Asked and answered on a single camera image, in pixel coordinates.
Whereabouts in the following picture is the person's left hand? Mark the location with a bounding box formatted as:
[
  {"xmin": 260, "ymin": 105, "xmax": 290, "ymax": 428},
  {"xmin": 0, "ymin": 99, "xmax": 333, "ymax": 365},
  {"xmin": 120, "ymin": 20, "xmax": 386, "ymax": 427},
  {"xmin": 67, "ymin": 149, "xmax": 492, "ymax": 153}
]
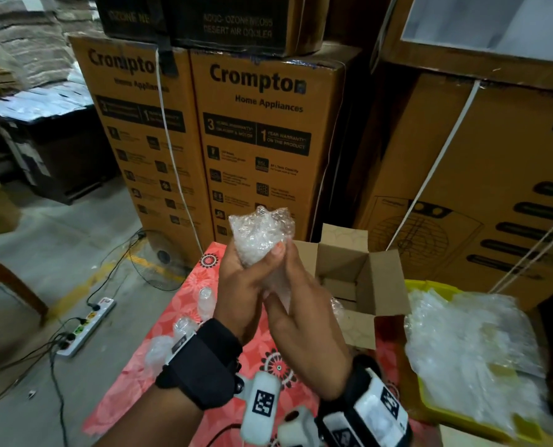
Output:
[{"xmin": 211, "ymin": 239, "xmax": 289, "ymax": 347}]

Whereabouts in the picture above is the person's right hand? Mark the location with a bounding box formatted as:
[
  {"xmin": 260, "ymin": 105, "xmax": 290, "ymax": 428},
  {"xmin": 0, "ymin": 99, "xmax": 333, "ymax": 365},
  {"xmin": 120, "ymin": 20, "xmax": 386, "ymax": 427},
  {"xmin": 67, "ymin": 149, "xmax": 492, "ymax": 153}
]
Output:
[{"xmin": 262, "ymin": 239, "xmax": 355, "ymax": 402}]

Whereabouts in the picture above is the small cardboard box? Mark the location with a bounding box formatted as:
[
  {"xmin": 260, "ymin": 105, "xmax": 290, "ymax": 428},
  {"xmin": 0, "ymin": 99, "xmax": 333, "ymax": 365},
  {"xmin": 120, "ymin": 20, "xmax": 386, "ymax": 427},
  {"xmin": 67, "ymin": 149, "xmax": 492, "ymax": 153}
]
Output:
[{"xmin": 290, "ymin": 223, "xmax": 412, "ymax": 351}]

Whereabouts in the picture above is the bubble wrap bundle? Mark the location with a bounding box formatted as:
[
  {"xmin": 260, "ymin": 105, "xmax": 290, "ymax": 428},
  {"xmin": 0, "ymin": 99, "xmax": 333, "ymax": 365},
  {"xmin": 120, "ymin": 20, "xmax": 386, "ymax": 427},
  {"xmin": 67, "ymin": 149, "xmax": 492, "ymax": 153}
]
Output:
[{"xmin": 404, "ymin": 288, "xmax": 550, "ymax": 434}]

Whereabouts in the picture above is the person's left forearm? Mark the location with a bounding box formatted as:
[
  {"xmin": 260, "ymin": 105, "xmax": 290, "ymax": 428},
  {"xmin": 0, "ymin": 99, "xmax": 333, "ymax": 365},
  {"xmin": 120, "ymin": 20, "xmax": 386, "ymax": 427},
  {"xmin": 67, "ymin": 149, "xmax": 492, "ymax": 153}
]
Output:
[{"xmin": 95, "ymin": 386, "xmax": 206, "ymax": 447}]

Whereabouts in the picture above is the clear drinking glass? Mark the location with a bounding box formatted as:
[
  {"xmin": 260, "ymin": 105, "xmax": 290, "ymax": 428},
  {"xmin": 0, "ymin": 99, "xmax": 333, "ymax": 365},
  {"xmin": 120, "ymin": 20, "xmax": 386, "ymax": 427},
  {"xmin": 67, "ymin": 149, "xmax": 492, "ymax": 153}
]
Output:
[{"xmin": 196, "ymin": 286, "xmax": 218, "ymax": 323}]

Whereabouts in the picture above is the stack of Crompton cartons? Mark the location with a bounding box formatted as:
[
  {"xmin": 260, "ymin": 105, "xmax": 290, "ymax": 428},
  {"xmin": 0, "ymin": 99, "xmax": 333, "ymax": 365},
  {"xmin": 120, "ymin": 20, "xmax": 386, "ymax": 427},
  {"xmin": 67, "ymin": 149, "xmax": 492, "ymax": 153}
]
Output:
[{"xmin": 67, "ymin": 0, "xmax": 553, "ymax": 311}]

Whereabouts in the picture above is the black wristband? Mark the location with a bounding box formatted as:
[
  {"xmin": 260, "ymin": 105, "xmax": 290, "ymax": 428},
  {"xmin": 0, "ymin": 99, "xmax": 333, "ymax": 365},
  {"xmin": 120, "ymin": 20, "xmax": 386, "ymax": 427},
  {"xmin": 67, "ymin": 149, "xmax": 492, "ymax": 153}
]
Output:
[
  {"xmin": 154, "ymin": 317, "xmax": 246, "ymax": 412},
  {"xmin": 314, "ymin": 353, "xmax": 414, "ymax": 447}
]

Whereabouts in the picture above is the yellow plastic bin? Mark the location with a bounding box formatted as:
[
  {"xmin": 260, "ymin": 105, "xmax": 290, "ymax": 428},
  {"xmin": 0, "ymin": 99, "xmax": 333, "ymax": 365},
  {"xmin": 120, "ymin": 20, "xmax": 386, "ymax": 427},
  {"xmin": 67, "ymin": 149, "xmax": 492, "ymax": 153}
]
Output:
[{"xmin": 399, "ymin": 278, "xmax": 553, "ymax": 447}]

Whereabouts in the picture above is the orange floral tablecloth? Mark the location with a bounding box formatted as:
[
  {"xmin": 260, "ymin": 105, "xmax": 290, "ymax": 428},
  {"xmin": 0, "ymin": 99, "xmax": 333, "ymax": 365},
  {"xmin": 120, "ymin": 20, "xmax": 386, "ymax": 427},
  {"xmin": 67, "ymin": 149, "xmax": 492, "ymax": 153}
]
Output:
[{"xmin": 81, "ymin": 241, "xmax": 445, "ymax": 447}]

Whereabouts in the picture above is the white power strip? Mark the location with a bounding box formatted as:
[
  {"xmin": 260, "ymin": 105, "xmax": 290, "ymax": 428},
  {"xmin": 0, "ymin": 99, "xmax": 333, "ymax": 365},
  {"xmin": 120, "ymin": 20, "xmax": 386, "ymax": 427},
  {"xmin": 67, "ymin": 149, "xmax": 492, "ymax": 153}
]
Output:
[{"xmin": 55, "ymin": 296, "xmax": 118, "ymax": 358}]

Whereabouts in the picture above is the brown plastic chair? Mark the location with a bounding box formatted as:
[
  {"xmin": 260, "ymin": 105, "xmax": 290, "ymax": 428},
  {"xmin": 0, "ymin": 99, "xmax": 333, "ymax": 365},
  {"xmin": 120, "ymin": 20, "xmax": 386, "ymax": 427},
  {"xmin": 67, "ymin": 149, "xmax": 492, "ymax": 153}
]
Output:
[{"xmin": 0, "ymin": 255, "xmax": 51, "ymax": 324}]

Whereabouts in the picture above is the pile of white papers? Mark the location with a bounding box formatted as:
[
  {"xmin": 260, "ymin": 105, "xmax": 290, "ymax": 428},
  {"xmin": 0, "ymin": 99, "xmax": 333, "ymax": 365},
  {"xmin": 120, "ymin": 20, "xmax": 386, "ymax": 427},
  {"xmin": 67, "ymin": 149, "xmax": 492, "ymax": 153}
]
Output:
[{"xmin": 0, "ymin": 81, "xmax": 93, "ymax": 125}]

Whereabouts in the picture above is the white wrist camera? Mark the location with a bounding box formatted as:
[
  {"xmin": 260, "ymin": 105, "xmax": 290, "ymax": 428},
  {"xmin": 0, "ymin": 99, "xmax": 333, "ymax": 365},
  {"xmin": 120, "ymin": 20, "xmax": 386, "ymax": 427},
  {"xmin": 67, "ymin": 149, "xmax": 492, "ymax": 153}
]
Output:
[
  {"xmin": 275, "ymin": 405, "xmax": 327, "ymax": 447},
  {"xmin": 238, "ymin": 369, "xmax": 283, "ymax": 447}
]

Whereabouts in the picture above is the wire-guard floor fan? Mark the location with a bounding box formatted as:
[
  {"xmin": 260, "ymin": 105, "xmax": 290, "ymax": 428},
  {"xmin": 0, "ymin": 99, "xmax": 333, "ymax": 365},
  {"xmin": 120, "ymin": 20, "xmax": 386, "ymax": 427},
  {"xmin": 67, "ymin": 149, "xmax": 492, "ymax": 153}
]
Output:
[{"xmin": 129, "ymin": 228, "xmax": 200, "ymax": 293}]

